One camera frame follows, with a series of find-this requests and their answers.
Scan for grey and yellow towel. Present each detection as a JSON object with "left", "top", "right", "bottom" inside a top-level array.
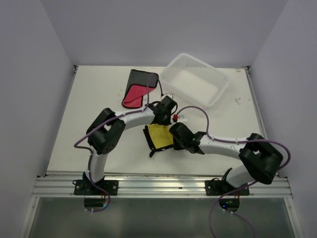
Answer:
[{"left": 143, "top": 124, "right": 173, "bottom": 158}]

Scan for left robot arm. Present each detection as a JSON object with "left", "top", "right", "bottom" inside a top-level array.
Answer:
[{"left": 83, "top": 96, "right": 178, "bottom": 195}]

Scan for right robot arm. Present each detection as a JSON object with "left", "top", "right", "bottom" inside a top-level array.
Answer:
[{"left": 169, "top": 122, "right": 283, "bottom": 195}]

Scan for grey and pink towel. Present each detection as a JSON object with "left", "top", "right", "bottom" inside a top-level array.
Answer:
[{"left": 121, "top": 69, "right": 159, "bottom": 109}]

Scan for white plastic basket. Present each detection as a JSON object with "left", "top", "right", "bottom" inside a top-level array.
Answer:
[{"left": 159, "top": 54, "right": 231, "bottom": 108}]

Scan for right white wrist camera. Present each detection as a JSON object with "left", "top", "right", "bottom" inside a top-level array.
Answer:
[{"left": 172, "top": 114, "right": 188, "bottom": 123}]

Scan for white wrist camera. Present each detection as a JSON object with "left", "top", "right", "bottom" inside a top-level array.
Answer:
[
  {"left": 172, "top": 114, "right": 188, "bottom": 123},
  {"left": 161, "top": 93, "right": 173, "bottom": 99}
]

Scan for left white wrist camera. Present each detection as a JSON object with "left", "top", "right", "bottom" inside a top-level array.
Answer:
[{"left": 161, "top": 93, "right": 173, "bottom": 99}]

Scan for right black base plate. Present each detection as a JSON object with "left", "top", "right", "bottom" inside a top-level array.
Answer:
[{"left": 205, "top": 178, "right": 250, "bottom": 196}]

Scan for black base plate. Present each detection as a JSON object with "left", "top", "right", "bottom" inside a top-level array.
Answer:
[
  {"left": 72, "top": 179, "right": 118, "bottom": 196},
  {"left": 205, "top": 178, "right": 250, "bottom": 196}
]

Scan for aluminium mounting rail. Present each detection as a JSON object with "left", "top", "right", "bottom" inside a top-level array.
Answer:
[{"left": 32, "top": 174, "right": 292, "bottom": 198}]

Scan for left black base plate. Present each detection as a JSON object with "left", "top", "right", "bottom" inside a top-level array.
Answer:
[{"left": 72, "top": 179, "right": 118, "bottom": 196}]

